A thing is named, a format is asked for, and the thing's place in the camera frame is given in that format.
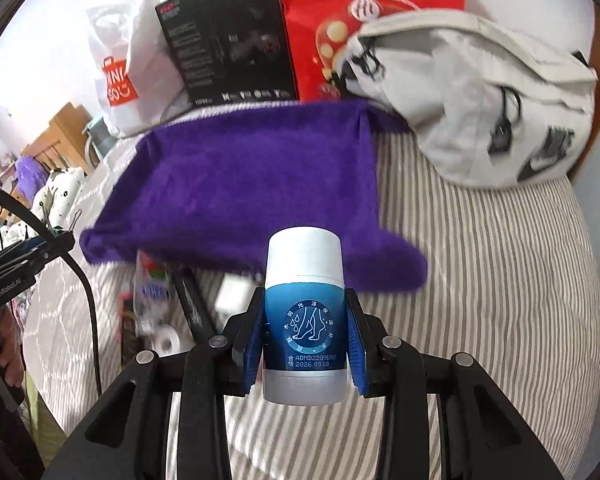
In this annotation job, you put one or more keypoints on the white tape roll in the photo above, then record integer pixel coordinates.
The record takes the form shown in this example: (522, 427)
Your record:
(167, 341)

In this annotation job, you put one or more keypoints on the white Miniso plastic bag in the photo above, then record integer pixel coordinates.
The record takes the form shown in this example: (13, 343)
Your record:
(137, 84)

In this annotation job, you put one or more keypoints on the person's left hand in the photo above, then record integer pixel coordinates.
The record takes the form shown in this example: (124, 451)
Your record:
(10, 349)

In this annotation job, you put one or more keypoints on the purple fleece towel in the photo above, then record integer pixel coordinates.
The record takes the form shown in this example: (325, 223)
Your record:
(211, 191)

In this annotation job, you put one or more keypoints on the clear plastic candy pack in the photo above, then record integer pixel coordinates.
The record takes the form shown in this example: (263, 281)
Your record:
(151, 291)

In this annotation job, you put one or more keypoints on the white cube charger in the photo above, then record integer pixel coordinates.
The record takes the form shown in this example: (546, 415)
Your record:
(234, 294)

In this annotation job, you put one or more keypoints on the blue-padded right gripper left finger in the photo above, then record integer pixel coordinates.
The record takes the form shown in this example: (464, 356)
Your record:
(248, 341)

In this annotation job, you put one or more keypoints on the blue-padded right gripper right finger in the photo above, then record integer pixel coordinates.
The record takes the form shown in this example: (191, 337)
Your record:
(368, 369)

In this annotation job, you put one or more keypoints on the red paper shopping bag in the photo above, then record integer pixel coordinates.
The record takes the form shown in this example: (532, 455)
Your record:
(340, 15)

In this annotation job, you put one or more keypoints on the black rectangular case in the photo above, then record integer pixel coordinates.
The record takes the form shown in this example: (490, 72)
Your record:
(194, 307)

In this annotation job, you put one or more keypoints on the striped mattress cover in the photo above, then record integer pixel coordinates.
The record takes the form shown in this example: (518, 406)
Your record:
(512, 280)

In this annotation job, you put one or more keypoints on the grey Nike waist bag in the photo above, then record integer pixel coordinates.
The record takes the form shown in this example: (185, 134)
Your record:
(490, 107)

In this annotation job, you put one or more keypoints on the blue white deodorant stick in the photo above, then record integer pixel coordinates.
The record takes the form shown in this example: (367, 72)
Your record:
(305, 357)

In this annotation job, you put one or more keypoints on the black Hecate product box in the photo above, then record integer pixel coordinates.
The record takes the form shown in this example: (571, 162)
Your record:
(229, 51)

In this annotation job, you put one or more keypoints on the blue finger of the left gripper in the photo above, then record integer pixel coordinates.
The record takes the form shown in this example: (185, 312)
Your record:
(27, 249)

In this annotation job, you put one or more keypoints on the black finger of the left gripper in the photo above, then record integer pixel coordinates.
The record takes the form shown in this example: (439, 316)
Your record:
(63, 242)

